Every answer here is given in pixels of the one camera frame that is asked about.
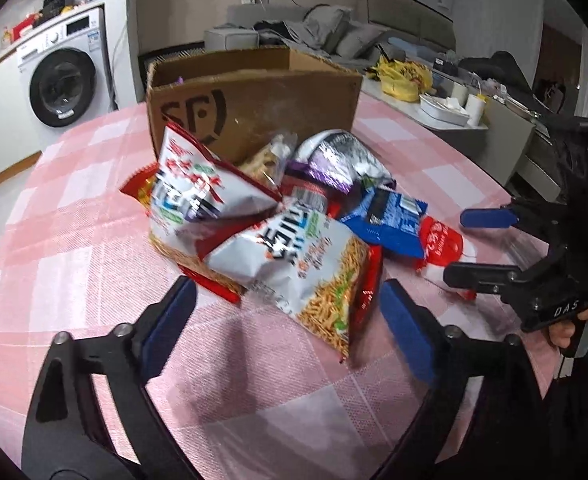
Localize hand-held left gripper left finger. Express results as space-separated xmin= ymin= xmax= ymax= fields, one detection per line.
xmin=21 ymin=275 xmax=198 ymax=480

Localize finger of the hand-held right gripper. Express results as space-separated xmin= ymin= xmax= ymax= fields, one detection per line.
xmin=460 ymin=197 xmax=567 ymax=241
xmin=443 ymin=260 xmax=555 ymax=311

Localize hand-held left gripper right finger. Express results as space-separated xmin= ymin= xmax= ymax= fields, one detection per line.
xmin=374 ymin=278 xmax=545 ymax=480

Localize red and white small packet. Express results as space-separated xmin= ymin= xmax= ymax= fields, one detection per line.
xmin=416 ymin=215 xmax=477 ymax=301

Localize small red snack packet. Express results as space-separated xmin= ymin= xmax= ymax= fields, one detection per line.
xmin=349 ymin=244 xmax=385 ymax=332

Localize blue cookie packet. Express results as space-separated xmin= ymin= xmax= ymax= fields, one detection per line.
xmin=339 ymin=187 xmax=429 ymax=260

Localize white stick snack bag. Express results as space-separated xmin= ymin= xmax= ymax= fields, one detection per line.
xmin=206 ymin=197 xmax=370 ymax=361

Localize white and red chip bag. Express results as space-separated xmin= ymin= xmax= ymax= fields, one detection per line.
xmin=148 ymin=122 xmax=282 ymax=261

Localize large red snack bag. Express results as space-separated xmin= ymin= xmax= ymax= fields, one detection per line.
xmin=120 ymin=162 xmax=245 ymax=305

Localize silver and purple snack bag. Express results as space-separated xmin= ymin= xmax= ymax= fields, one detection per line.
xmin=285 ymin=130 xmax=397 ymax=201

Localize clear biscuit packet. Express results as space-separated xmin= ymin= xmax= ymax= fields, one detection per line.
xmin=236 ymin=132 xmax=299 ymax=186

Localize large cardboard box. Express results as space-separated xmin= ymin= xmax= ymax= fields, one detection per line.
xmin=145 ymin=46 xmax=364 ymax=163

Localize person's right hand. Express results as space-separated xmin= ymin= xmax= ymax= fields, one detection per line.
xmin=548 ymin=305 xmax=588 ymax=349

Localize grey coffee table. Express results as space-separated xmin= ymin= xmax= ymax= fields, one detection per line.
xmin=361 ymin=50 xmax=540 ymax=181

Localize pink checked tablecloth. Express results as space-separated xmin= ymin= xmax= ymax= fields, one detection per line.
xmin=0 ymin=92 xmax=562 ymax=480

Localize white tray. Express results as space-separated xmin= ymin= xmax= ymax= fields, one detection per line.
xmin=419 ymin=92 xmax=470 ymax=126

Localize black chair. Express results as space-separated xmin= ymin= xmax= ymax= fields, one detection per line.
xmin=459 ymin=51 xmax=535 ymax=106

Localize yellow plastic bag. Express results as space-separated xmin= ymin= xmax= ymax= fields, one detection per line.
xmin=376 ymin=57 xmax=432 ymax=102

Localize person's dark clothing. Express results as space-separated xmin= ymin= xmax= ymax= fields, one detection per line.
xmin=449 ymin=340 xmax=588 ymax=480

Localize grey sofa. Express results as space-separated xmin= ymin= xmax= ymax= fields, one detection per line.
xmin=226 ymin=2 xmax=457 ymax=61

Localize grey pillow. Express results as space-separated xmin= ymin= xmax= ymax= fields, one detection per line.
xmin=334 ymin=22 xmax=390 ymax=58

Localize grey cushion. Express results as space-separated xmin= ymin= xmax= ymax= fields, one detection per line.
xmin=304 ymin=5 xmax=352 ymax=53

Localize white counter cabinet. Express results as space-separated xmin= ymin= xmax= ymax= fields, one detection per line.
xmin=0 ymin=50 xmax=42 ymax=196

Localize white washing machine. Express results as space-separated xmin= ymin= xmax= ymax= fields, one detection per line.
xmin=15 ymin=5 xmax=117 ymax=128

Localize striped floor mat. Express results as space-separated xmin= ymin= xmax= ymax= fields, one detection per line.
xmin=139 ymin=47 xmax=210 ymax=63

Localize dark clothes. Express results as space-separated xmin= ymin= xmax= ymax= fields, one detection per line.
xmin=253 ymin=20 xmax=295 ymax=43

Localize grey ottoman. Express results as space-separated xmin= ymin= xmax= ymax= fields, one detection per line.
xmin=204 ymin=27 xmax=260 ymax=53

